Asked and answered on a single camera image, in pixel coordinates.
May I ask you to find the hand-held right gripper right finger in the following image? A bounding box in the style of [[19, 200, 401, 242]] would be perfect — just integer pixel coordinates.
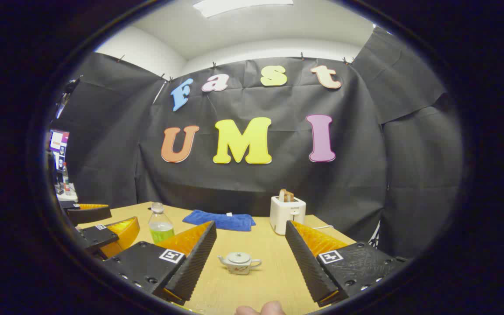
[[285, 220, 410, 308]]

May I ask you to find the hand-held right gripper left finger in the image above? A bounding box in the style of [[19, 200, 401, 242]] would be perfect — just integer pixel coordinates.
[[102, 221, 217, 306]]

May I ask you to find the green label water bottle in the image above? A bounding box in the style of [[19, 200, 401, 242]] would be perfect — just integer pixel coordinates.
[[148, 202, 175, 244]]

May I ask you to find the white ceramic teacup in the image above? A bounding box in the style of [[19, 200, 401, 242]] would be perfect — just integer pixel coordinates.
[[217, 252, 262, 275]]

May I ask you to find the white side table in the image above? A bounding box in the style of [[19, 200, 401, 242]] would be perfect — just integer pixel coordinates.
[[55, 184, 79, 203]]

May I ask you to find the blue towel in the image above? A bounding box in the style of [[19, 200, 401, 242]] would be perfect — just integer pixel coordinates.
[[182, 210, 256, 232]]

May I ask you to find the white toaster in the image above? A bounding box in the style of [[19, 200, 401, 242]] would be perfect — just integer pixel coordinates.
[[269, 196, 307, 235]]

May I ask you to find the black metal tripod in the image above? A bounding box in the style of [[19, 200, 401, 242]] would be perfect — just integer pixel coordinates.
[[368, 221, 382, 248]]

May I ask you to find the computer monitor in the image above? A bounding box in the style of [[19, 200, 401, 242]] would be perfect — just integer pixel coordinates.
[[49, 129, 70, 171]]

